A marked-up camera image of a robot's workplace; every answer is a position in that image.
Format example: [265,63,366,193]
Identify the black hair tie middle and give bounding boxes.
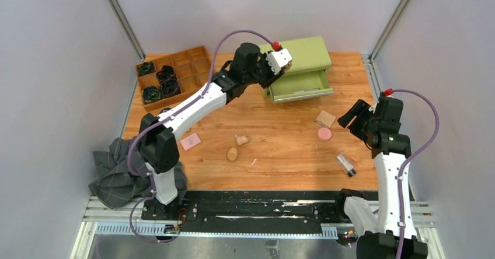
[156,65,176,82]

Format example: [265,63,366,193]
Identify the purple cable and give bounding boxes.
[127,29,281,244]
[382,88,441,259]

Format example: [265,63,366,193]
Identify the black hair tie top-left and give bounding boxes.
[138,61,156,77]

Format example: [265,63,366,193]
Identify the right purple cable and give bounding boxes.
[382,88,441,259]

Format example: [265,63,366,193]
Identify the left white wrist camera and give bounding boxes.
[266,48,292,75]

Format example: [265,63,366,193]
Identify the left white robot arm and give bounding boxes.
[131,43,292,220]

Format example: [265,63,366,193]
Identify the pink rectangular card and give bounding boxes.
[180,133,201,151]

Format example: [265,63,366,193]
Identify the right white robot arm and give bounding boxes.
[333,95,428,258]

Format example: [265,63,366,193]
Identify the pink round powder puff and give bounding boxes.
[317,127,332,141]

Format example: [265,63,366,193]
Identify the green metal drawer box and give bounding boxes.
[263,36,333,103]

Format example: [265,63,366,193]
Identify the aluminium frame post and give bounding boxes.
[107,0,145,61]
[368,0,411,62]

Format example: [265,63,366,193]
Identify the tan square sponge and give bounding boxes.
[315,110,336,129]

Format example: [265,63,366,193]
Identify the small clear black-capped bottle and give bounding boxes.
[336,153,356,177]

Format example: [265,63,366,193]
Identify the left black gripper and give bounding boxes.
[245,52,285,90]

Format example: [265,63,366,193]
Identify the brown compartment tray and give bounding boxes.
[135,45,211,112]

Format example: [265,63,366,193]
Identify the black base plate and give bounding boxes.
[141,189,351,235]

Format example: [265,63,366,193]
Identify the black hair tie lower-middle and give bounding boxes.
[160,78,182,97]

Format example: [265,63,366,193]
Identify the right aluminium frame post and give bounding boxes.
[368,0,411,62]

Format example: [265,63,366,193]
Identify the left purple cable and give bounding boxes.
[127,29,281,244]

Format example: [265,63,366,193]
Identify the left aluminium frame post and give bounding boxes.
[107,0,145,61]

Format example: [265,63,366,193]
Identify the grey cloth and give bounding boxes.
[88,135,189,211]

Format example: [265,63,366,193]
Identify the black hair tie bottom-left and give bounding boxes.
[142,86,163,104]

